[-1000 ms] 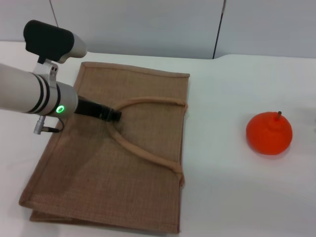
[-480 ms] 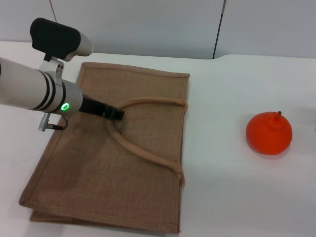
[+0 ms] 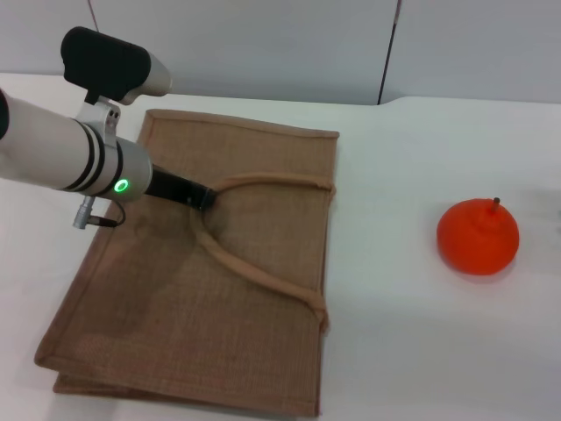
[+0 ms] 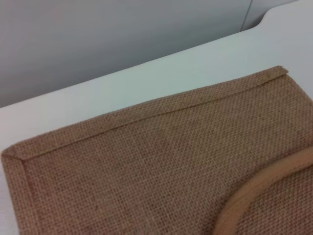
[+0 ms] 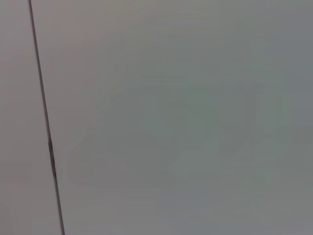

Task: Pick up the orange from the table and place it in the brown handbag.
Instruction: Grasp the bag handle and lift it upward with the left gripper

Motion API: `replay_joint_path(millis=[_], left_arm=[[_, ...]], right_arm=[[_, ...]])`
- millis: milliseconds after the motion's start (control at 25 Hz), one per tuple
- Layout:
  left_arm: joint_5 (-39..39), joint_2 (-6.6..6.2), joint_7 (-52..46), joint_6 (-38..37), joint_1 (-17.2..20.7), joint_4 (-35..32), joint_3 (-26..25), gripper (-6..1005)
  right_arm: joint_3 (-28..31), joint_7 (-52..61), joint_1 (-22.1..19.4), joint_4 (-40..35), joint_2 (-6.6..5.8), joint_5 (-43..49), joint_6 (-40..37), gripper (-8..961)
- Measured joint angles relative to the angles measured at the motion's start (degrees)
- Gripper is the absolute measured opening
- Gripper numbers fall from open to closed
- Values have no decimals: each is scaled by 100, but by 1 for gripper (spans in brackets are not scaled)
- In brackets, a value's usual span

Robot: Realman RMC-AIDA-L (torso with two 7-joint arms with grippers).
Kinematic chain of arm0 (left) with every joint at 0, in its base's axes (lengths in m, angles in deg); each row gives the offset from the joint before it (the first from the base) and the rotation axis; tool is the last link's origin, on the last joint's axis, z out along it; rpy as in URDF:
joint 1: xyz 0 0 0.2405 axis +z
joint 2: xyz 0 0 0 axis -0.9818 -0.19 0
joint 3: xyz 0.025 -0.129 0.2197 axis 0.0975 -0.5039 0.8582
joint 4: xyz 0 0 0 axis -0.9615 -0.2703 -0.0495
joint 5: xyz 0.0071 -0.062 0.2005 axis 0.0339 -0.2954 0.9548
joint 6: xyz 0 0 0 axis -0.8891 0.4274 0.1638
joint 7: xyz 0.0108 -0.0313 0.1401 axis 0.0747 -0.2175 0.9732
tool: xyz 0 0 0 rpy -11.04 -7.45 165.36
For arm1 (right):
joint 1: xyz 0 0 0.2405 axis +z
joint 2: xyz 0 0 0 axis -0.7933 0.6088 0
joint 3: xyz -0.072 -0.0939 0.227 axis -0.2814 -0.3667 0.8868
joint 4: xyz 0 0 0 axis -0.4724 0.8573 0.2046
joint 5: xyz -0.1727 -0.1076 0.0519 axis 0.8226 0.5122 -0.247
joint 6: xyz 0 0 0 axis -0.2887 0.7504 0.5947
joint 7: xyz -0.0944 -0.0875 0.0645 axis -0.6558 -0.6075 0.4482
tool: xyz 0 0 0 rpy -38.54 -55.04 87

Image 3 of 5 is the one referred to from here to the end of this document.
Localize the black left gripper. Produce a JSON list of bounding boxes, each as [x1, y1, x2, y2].
[[143, 163, 217, 211]]

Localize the brown jute handbag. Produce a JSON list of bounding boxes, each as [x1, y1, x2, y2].
[[33, 109, 341, 417]]

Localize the orange fruit with stem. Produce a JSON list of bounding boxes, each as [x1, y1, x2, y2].
[[436, 196, 521, 276]]

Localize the black arm connector cable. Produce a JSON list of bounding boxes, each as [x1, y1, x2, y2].
[[71, 196, 128, 230]]

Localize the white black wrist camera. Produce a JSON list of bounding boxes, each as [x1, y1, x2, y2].
[[60, 25, 173, 107]]

